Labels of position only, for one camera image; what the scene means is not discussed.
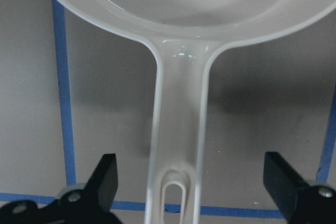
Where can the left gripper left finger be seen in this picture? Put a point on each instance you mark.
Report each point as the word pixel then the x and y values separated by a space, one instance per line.
pixel 91 204

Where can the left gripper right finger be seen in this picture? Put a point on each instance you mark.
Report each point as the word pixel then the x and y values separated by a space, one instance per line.
pixel 298 200

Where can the beige plastic dustpan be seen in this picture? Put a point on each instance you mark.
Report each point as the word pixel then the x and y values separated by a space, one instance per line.
pixel 185 37

